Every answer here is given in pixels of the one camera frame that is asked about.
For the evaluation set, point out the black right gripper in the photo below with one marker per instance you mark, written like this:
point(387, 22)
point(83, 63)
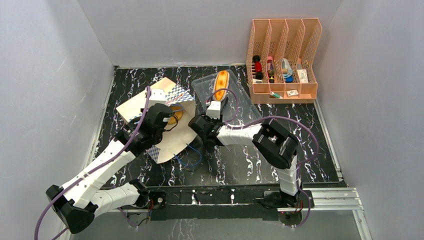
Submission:
point(215, 122)

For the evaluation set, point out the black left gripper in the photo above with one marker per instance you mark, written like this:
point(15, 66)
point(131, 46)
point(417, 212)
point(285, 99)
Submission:
point(147, 112)

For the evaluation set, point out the round yellow fake bun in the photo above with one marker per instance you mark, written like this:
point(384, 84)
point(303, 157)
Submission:
point(177, 110)

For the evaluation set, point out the clear plastic tray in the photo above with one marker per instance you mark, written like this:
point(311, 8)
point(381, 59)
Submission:
point(236, 106)

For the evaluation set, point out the yellow fake bread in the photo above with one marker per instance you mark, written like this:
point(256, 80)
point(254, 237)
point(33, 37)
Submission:
point(220, 84)

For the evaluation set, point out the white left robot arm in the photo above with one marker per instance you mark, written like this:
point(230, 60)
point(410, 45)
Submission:
point(79, 201)

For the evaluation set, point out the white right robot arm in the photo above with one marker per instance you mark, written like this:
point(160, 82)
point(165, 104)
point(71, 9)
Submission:
point(274, 142)

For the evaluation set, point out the green tipped tube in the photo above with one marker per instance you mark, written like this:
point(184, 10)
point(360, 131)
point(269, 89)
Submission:
point(276, 95)

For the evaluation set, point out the red black dumbbell toy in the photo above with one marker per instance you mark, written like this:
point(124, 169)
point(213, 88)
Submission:
point(257, 67)

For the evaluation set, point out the red pink bottle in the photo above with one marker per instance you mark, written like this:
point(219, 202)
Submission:
point(270, 69)

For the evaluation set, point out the small white card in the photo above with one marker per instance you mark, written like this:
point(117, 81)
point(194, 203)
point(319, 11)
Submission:
point(292, 93)

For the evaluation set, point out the peach desk file organizer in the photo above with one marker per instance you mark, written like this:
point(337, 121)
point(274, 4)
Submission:
point(280, 58)

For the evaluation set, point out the blue tape roll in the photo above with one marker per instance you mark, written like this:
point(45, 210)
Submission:
point(287, 71)

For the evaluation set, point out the white small box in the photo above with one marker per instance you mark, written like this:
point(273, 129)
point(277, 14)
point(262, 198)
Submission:
point(301, 72)

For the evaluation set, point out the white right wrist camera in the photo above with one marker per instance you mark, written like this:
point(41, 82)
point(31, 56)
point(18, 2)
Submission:
point(213, 110)

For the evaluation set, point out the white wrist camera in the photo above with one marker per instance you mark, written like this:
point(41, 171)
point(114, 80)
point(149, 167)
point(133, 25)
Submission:
point(213, 110)
point(157, 96)

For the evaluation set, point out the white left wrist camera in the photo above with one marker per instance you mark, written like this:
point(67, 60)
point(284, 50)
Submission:
point(157, 96)

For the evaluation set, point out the aluminium front rail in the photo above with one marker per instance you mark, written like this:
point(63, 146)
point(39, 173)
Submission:
point(334, 198)

